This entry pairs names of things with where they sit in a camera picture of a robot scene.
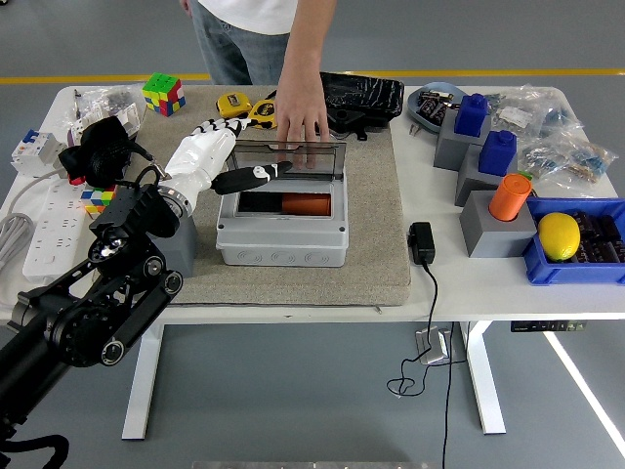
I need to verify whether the person's left hand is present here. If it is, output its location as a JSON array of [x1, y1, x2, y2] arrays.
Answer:
[[274, 90, 331, 170]]

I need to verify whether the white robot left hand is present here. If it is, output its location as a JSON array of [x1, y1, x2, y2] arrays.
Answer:
[[163, 118, 297, 207]]

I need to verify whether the orange cylinder battery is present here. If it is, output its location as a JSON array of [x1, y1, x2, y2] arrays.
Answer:
[[281, 192, 333, 218], [488, 172, 532, 222]]

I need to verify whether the grey electrical box with lid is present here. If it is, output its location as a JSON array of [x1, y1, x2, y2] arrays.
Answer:
[[215, 140, 351, 268]]

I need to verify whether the blue battery block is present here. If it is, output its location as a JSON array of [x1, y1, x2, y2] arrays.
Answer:
[[453, 92, 491, 137], [477, 129, 518, 177]]

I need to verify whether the yellow tape measure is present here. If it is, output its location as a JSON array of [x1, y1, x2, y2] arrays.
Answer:
[[246, 89, 280, 131], [216, 92, 254, 120]]

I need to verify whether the black glossy case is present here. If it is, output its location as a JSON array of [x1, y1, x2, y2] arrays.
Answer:
[[318, 71, 404, 143]]

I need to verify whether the large colourful puzzle cube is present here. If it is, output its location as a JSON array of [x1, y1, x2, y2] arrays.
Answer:
[[142, 72, 187, 118]]

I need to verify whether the plastic bag of white parts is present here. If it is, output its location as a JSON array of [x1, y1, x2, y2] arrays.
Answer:
[[65, 100, 146, 147]]

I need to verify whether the grey holder block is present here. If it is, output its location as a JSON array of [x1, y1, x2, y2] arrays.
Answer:
[[453, 144, 520, 207], [433, 112, 492, 172], [458, 189, 538, 259], [146, 213, 199, 277]]

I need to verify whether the black cloth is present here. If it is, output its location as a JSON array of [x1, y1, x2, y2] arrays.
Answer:
[[58, 115, 136, 189]]

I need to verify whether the plastic bag of dark parts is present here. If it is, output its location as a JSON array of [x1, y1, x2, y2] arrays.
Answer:
[[104, 87, 142, 111]]

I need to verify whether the person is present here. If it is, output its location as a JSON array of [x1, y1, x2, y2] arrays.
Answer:
[[179, 0, 304, 87]]

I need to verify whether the small colourful puzzle cube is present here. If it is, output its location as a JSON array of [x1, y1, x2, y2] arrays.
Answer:
[[80, 184, 118, 221]]

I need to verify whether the light blue dish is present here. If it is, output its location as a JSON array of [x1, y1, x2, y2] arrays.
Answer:
[[406, 81, 470, 136]]

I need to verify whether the white power strip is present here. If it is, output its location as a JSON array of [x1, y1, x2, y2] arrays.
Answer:
[[21, 181, 99, 285]]

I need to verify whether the white circuit breaker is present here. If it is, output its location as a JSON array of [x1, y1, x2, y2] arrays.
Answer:
[[10, 129, 67, 177]]

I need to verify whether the black power adapter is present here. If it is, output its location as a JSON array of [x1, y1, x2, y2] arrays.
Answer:
[[407, 221, 437, 267]]

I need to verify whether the grey-brown mat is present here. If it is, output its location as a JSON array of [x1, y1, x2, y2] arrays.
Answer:
[[91, 85, 412, 308]]

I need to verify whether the plastic bag with white label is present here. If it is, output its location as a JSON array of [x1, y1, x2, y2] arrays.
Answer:
[[489, 84, 549, 143]]

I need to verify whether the white table leg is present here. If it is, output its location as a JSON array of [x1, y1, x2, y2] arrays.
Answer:
[[458, 320, 508, 436], [120, 323, 166, 441]]

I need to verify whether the plastic bag of blue parts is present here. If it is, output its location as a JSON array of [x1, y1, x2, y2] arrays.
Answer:
[[536, 105, 587, 144], [517, 139, 570, 180]]

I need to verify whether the yellow lemon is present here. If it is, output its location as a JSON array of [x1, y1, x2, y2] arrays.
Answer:
[[537, 212, 582, 262]]

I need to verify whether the plastic bag of brown parts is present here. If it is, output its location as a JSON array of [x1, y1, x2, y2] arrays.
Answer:
[[561, 141, 619, 186]]

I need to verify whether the blue plastic bin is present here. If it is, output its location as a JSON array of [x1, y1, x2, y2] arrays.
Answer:
[[522, 196, 625, 287]]

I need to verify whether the black table control panel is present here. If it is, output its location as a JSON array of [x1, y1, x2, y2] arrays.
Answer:
[[510, 320, 588, 333]]

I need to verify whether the black adapter cord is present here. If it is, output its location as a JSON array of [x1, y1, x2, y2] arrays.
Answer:
[[386, 262, 469, 469]]

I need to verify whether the silver metal bracket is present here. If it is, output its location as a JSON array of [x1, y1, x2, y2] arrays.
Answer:
[[414, 328, 450, 366]]

